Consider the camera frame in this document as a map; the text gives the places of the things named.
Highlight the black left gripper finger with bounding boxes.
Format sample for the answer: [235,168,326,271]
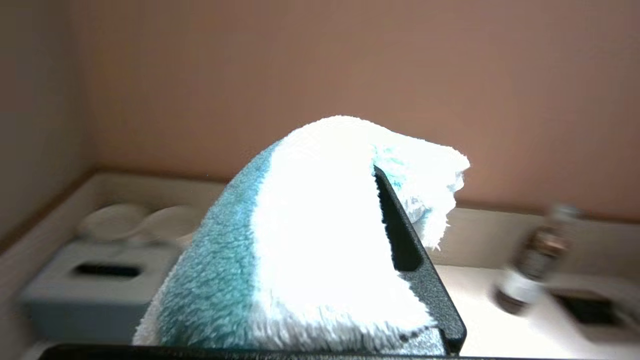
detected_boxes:
[373,165,468,356]

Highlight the teal white striped towel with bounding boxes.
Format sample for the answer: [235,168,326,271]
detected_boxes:
[132,114,471,352]

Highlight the dark drink bottle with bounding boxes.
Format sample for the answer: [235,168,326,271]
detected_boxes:
[492,202,582,316]

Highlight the recessed black power socket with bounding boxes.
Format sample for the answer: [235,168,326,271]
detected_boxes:
[546,286,640,332]

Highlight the grey tissue box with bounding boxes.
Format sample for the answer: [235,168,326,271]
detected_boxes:
[18,239,184,346]

